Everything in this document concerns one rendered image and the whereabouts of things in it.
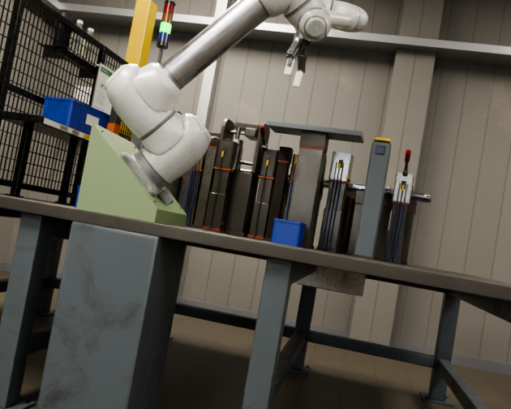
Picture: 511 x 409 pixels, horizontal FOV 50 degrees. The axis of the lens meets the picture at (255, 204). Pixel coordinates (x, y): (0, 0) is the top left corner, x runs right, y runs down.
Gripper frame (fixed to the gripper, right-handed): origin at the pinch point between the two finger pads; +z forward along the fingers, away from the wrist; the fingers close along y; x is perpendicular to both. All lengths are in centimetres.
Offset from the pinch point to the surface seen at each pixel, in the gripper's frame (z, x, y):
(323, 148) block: 28.7, -23.5, -9.7
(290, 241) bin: 67, -23, -19
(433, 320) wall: 92, -74, 242
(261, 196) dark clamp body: 51, 0, 2
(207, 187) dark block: 53, 25, 0
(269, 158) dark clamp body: 35.1, 0.9, 1.4
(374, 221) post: 52, -49, -6
